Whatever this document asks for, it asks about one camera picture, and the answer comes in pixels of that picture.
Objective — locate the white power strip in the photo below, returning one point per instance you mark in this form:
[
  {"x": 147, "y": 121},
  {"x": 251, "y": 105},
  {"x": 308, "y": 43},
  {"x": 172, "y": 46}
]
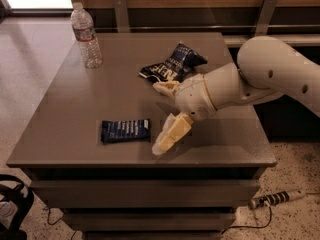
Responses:
[{"x": 276, "y": 198}]

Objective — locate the clear plastic water bottle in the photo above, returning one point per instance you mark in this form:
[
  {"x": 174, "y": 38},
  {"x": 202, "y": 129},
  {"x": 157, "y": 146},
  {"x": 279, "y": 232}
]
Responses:
[{"x": 84, "y": 31}]

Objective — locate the black bag with straps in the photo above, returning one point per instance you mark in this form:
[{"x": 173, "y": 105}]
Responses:
[{"x": 14, "y": 206}]

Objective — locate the blue rxbar blueberry wrapper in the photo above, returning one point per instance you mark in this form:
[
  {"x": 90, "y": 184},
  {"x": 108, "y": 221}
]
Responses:
[{"x": 125, "y": 131}]

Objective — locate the right metal wall bracket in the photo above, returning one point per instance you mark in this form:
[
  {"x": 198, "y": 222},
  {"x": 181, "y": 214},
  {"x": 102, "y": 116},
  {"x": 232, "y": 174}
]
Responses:
[{"x": 264, "y": 17}]

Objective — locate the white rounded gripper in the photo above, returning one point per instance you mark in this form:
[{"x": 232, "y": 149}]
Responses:
[{"x": 192, "y": 96}]

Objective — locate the horizontal metal rail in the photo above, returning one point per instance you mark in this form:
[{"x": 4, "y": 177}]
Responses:
[{"x": 214, "y": 27}]

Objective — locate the dark blue chip bag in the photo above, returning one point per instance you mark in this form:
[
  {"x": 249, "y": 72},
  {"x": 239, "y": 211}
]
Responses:
[{"x": 176, "y": 67}]

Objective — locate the metal wall bracket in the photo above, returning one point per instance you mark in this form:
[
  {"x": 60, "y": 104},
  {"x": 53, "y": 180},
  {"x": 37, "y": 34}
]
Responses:
[
  {"x": 264, "y": 17},
  {"x": 122, "y": 17}
]

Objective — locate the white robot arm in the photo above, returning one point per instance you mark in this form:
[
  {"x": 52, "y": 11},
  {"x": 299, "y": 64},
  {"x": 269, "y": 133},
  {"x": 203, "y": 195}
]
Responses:
[{"x": 266, "y": 68}]

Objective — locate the left metal wall bracket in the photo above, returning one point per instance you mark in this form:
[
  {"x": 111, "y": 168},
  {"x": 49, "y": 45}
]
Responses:
[{"x": 122, "y": 17}]

